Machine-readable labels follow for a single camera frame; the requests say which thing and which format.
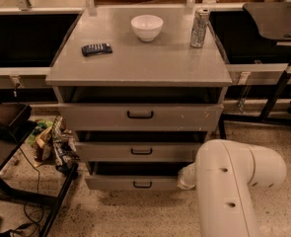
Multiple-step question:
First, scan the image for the dark snack bar package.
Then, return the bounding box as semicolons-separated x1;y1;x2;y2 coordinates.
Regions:
81;43;112;56

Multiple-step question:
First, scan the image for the black cable on floor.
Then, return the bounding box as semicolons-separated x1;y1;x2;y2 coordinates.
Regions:
6;141;46;237

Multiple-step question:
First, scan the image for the black side table left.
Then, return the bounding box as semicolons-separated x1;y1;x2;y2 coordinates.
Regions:
0;103;78;237

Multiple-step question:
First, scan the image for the grey bottom drawer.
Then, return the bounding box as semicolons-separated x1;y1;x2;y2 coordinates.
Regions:
85;162;189;191

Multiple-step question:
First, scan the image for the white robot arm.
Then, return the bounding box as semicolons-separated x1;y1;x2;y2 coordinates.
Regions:
178;139;287;237

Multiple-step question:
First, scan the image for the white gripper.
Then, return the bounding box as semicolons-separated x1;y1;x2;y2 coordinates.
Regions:
178;163;196;190

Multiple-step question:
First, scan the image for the grey drawer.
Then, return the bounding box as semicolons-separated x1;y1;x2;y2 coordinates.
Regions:
58;104;223;131
75;142;200;162
85;162;189;191

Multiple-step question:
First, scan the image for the grey top drawer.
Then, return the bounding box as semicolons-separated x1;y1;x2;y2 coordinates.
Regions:
58;104;223;131

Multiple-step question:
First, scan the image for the grey drawer cabinet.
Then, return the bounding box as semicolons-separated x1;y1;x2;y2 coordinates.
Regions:
45;5;234;190

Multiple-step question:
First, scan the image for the white bowl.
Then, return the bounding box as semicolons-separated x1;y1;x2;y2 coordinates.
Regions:
130;15;164;41

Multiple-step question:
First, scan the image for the grey middle drawer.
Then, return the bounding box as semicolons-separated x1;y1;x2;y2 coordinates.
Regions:
75;142;200;162

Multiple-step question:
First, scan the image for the silver drink can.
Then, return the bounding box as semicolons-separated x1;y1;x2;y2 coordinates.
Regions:
190;9;210;48

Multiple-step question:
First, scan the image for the black table right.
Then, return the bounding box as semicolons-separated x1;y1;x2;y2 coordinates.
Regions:
210;2;291;138

